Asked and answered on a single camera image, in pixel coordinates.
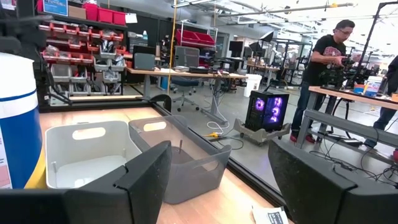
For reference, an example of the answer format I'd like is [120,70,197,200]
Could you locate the dark translucent plastic bin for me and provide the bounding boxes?
[127,114,233,205]

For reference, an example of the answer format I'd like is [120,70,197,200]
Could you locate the person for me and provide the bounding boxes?
[363,55,398,149]
[290,19,356,144]

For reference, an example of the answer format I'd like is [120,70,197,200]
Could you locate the parts shelf with bins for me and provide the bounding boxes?
[37,18,128,97]

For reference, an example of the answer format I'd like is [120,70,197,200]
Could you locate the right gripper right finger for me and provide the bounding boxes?
[267,139,398,224]

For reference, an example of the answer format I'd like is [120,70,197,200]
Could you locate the thin black floor cable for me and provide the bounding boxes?
[216,136,246,151]

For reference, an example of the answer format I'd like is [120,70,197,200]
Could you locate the white paper sign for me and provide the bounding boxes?
[124,12,139,24]

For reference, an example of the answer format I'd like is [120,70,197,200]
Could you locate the blue sign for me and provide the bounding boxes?
[42,0,69,17]

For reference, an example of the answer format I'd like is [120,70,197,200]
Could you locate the yellow hanging cable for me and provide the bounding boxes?
[167,0,178,96]

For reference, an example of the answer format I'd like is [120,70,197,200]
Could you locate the blue white containers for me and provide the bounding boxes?
[353,75,384,98]

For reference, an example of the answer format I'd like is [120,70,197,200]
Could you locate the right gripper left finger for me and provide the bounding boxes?
[0,140,173,224]

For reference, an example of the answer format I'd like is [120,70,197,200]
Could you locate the wooden desk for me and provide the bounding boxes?
[126,67,249,125]

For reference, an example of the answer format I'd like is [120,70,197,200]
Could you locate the ceiling pipe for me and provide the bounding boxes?
[217,2,355,19]

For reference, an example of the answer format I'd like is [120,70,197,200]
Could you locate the grey wheeled dolly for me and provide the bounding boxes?
[232,118,292,146]

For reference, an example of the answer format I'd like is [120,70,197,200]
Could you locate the rack with red bins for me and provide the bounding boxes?
[175,21,218,50]

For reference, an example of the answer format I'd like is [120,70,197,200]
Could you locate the blue-print antiseptic wipe packet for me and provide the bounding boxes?
[251,205,290,224]

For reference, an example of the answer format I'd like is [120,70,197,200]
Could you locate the Lysol disinfecting wipes canister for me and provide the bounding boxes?
[0,52,44,190]

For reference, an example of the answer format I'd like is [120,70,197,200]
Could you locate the light grey plastic bin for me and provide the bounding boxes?
[45,120,143,190]

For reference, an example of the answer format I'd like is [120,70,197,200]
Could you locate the red storage box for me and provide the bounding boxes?
[112,11,127,26]
[98,7,114,24]
[82,2,100,22]

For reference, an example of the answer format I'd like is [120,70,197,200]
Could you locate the black frame pole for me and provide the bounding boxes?
[343,1,398,90]

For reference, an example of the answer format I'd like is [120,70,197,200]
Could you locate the black monitor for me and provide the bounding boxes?
[228,40,244,58]

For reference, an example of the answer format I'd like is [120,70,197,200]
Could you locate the white floor cable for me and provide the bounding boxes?
[205,90,231,135]

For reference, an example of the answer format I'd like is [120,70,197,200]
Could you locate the white bucket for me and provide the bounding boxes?
[243,73,264,98]

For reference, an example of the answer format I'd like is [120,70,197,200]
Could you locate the grey crate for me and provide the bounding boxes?
[174,45,201,68]

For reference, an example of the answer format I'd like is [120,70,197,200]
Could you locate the black floor cable tangle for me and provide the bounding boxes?
[307,133,398,189]

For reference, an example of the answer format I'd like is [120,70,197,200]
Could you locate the blue office chair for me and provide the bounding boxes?
[170,77,202,113]

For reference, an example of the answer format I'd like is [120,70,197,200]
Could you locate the grey box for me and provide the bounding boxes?
[133,52,156,71]

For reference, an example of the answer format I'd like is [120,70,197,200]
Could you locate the PC tower purple lights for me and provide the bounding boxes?
[244,90,290,133]

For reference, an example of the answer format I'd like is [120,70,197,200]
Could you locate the wooden work table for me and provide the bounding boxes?
[295,86,398,166]

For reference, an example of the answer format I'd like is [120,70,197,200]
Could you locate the cardboard box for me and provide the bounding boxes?
[68,5,87,20]

